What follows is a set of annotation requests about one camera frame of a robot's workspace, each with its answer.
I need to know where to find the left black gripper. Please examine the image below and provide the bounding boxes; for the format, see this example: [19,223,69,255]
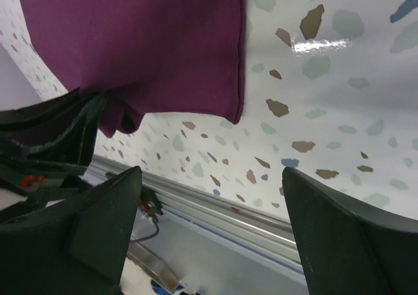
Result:
[1,91,142,284]

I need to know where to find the purple cloth mat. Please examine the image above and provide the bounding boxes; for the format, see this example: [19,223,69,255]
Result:
[20,0,246,137]

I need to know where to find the aluminium rail frame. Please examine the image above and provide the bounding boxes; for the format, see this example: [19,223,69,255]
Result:
[88,154,308,286]

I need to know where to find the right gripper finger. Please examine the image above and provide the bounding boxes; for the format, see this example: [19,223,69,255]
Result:
[282,168,417,294]

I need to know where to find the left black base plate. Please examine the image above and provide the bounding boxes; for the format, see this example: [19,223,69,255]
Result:
[139,189,163,219]

